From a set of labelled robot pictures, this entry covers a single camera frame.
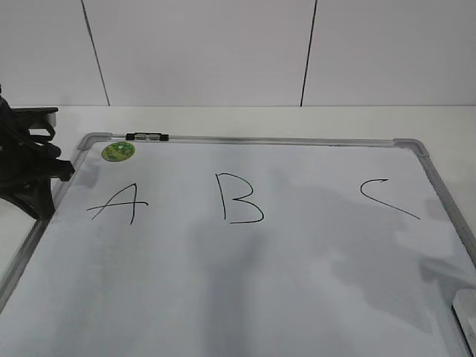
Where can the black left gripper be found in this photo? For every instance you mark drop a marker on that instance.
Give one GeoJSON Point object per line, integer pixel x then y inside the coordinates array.
{"type": "Point", "coordinates": [28, 161]}

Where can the white board eraser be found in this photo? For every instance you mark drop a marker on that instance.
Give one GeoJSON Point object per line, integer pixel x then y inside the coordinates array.
{"type": "Point", "coordinates": [464, 305]}

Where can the round green magnet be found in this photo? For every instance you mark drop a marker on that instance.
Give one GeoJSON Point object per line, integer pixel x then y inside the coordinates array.
{"type": "Point", "coordinates": [118, 151]}

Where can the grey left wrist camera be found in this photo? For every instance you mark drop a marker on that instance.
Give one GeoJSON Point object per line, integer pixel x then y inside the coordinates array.
{"type": "Point", "coordinates": [43, 116]}

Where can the white board with grey frame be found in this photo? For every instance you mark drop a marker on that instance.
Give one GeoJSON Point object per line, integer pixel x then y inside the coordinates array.
{"type": "Point", "coordinates": [243, 247]}

